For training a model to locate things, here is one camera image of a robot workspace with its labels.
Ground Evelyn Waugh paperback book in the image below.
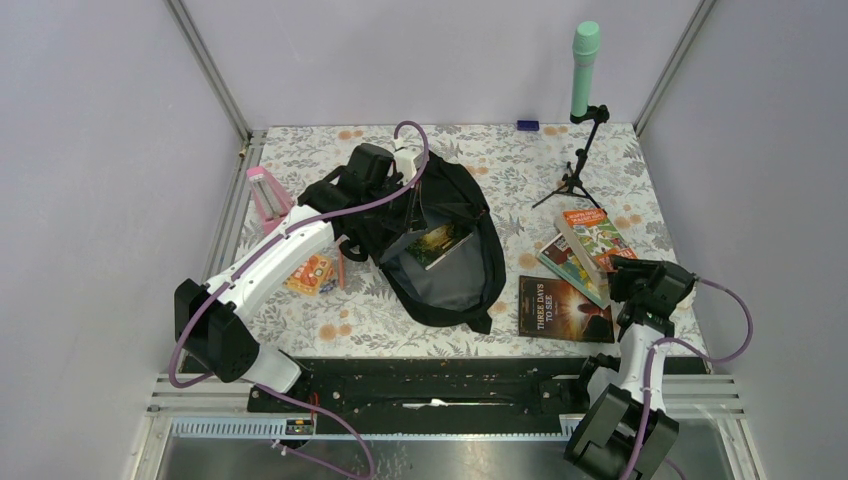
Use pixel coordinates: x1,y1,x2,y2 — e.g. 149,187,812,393
536,234,610,309

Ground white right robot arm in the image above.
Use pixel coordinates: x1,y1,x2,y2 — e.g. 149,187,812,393
564,255,696,479

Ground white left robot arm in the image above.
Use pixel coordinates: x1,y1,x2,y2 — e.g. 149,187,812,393
169,143,427,411

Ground black microphone tripod stand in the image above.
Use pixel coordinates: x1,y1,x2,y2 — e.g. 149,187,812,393
532,105,610,209

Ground small orange notebook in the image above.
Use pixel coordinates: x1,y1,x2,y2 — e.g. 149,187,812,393
284,255,336,296

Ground small blue box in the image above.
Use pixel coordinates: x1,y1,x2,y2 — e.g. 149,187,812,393
516,120,540,131

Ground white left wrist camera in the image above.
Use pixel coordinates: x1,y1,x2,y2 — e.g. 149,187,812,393
392,138,429,185

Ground floral patterned table mat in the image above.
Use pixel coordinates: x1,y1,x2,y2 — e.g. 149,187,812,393
247,123,675,358

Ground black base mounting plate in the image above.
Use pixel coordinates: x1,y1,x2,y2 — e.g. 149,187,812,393
182,355,710,437

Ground orange and white thick book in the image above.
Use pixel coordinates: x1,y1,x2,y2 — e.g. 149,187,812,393
555,208,637,287

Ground mint green microphone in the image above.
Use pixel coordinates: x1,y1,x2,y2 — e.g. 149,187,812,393
570,21,601,118

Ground black student backpack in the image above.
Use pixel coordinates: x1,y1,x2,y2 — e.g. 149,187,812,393
333,153,506,335

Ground Three Days To See book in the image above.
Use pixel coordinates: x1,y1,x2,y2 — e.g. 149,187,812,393
518,276,615,343

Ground pink metronome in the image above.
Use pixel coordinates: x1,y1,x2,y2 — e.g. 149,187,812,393
246,166,296,235

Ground green fantasy cover book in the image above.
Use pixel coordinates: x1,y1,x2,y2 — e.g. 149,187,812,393
405,222,473,270

